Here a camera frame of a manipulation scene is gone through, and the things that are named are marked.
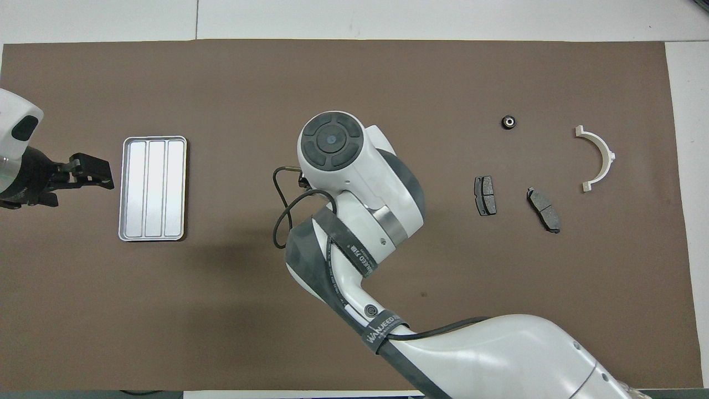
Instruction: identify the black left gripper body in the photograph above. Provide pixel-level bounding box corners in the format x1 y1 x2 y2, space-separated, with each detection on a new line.
0 147 73 208

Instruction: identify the silver metal tray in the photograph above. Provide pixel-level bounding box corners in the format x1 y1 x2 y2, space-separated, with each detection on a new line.
118 136 188 242

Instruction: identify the brown table mat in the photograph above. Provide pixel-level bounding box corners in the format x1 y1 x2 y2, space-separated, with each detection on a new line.
0 39 704 392

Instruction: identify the short grey brake pad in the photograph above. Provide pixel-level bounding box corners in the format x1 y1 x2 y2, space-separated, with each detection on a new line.
474 176 497 217

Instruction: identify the long grey brake pad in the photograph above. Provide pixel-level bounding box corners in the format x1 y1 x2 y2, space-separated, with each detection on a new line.
526 187 562 234

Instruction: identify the white semicircular bracket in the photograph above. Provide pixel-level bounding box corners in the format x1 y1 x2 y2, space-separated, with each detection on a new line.
574 125 616 193

